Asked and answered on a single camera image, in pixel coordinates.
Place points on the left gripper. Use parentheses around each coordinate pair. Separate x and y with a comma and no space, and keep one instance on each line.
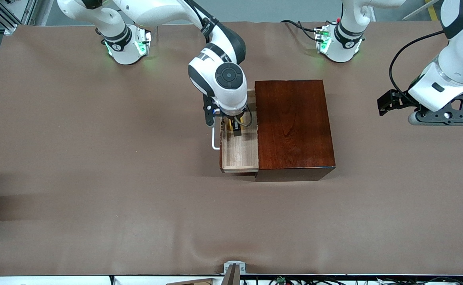
(402,101)

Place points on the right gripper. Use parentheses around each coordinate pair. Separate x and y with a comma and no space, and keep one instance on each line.
(236,126)

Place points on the yellow block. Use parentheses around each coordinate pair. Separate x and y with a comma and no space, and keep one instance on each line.
(229,125)

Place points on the light wooden drawer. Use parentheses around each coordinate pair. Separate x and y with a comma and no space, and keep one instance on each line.
(239,154)

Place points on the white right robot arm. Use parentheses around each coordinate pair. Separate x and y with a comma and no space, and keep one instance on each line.
(203,75)

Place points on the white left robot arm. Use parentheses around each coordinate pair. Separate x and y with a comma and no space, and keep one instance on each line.
(461,59)

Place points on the dark red wooden cabinet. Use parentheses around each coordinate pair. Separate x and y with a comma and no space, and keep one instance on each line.
(295,126)

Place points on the grey metal bar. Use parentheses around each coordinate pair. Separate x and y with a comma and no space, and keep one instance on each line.
(417,11)

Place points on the yellow floor tape strip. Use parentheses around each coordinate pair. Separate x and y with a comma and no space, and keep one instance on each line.
(432,10)

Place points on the grey metal table clamp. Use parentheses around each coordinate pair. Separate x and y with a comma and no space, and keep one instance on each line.
(227,264)

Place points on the light wooden board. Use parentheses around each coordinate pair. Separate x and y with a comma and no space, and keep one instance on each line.
(196,282)

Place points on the small green connector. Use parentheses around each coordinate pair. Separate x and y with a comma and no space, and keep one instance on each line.
(281,280)

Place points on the brown table cover sheet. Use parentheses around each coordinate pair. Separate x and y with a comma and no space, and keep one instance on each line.
(97,221)

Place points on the base bracket with green light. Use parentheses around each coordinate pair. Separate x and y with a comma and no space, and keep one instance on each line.
(322,39)
(143,41)

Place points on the brown upright post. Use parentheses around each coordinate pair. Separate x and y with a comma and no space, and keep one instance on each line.
(231,277)

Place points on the upright aluminium frame profile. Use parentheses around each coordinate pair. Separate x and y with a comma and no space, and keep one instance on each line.
(29,10)

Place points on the slanted aluminium frame profile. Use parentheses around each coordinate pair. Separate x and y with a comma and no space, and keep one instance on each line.
(6,19)

